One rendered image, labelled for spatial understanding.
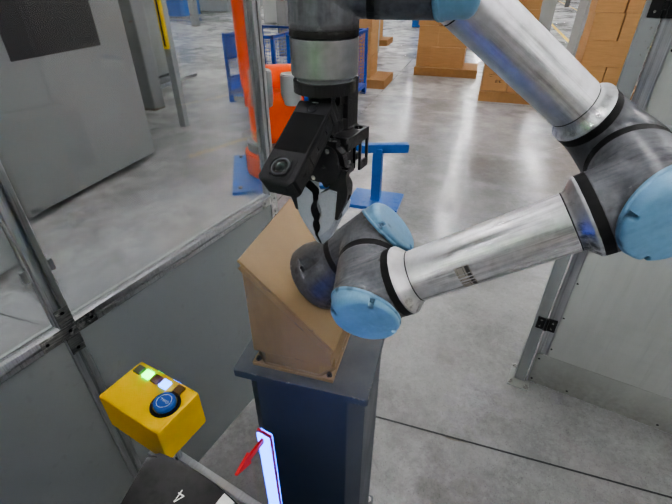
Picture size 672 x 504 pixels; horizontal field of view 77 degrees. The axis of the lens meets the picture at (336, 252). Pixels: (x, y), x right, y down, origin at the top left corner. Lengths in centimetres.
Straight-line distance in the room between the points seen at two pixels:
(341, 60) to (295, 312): 50
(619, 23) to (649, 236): 749
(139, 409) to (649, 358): 194
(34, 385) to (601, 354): 208
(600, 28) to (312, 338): 749
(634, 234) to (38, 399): 128
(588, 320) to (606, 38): 633
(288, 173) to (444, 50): 884
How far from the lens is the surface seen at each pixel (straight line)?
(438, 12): 48
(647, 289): 203
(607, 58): 812
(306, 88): 49
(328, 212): 54
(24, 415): 133
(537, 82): 65
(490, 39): 62
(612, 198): 61
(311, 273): 84
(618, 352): 222
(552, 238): 62
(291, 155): 46
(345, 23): 48
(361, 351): 100
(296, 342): 89
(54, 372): 131
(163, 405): 86
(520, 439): 221
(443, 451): 207
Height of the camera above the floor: 173
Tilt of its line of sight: 34 degrees down
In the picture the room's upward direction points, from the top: straight up
